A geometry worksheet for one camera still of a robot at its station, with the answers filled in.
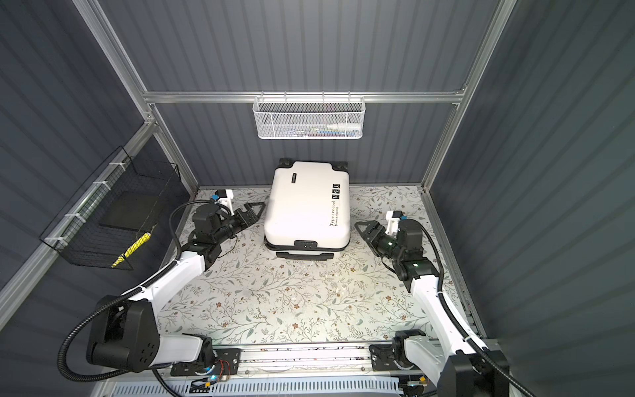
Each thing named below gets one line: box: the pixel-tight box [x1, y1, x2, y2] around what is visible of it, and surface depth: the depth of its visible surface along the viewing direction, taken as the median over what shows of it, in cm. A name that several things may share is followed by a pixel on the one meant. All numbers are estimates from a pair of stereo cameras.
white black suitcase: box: [263, 157, 352, 261], surface depth 88 cm
